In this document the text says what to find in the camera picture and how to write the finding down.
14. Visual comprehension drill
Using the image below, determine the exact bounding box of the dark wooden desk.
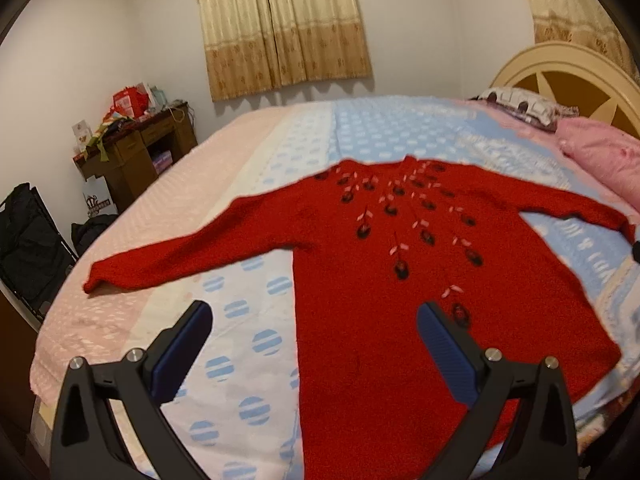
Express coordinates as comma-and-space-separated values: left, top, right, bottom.
73, 101, 198, 214

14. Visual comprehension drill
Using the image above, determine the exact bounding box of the white paper shopping bag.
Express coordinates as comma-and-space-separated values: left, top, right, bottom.
82, 177, 118, 218

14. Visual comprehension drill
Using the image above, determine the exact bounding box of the white patterned pillow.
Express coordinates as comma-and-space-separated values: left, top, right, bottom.
473, 87, 579, 132

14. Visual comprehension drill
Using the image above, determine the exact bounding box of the red knitted embroidered sweater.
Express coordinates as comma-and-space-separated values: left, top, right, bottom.
84, 157, 636, 479

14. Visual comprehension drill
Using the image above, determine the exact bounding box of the cream and brown headboard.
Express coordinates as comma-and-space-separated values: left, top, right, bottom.
491, 41, 639, 138

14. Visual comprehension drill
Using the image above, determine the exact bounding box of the red gift box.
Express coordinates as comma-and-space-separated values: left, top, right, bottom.
113, 87, 150, 119

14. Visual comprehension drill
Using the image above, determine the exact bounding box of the beige patterned window curtain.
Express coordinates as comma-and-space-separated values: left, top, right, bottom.
198, 0, 372, 101

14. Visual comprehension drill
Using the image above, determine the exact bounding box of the pink pillow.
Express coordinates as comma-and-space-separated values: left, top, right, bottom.
555, 117, 639, 210

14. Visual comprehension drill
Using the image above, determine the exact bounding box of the black bag on floor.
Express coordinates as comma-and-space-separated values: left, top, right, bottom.
1, 183, 77, 321

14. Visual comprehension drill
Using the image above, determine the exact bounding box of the pink and blue bed blanket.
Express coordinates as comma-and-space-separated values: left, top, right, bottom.
30, 96, 639, 479

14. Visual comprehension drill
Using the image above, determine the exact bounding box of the beige curtain beside headboard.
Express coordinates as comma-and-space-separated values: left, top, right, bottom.
528, 0, 639, 80

